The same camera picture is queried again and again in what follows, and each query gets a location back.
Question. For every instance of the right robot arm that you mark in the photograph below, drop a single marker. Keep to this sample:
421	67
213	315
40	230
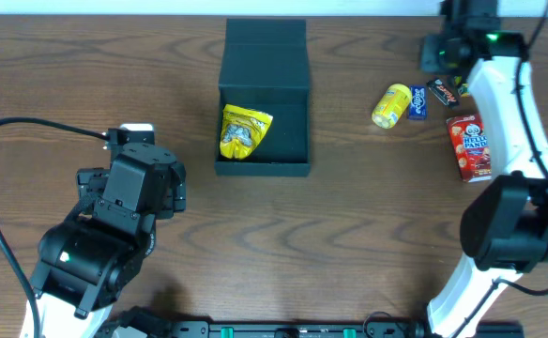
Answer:
504	232

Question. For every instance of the black Mars candy bar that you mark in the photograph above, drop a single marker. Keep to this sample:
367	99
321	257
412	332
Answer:
442	92

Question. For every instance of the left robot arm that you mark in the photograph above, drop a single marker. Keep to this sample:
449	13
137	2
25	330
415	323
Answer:
85	261

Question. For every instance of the green Pretz box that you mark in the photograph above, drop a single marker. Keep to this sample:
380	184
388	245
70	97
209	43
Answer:
460	85

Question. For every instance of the black gift box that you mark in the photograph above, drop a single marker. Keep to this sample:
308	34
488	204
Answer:
265	67

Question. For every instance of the red Hello Panda box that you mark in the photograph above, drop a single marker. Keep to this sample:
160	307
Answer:
470	146

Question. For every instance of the yellow snack pouch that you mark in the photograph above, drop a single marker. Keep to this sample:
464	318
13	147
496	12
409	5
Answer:
242	131

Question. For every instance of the blue Eclipse mint tin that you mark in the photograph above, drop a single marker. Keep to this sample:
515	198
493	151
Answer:
418	104

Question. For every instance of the yellow candy canister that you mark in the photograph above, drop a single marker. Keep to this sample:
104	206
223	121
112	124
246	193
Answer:
392	105

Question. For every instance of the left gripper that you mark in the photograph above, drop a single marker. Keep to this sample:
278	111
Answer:
84	178

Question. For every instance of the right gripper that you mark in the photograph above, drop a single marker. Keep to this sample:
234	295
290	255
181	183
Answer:
433	55

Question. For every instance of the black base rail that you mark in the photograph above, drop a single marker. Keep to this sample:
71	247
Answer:
139	322

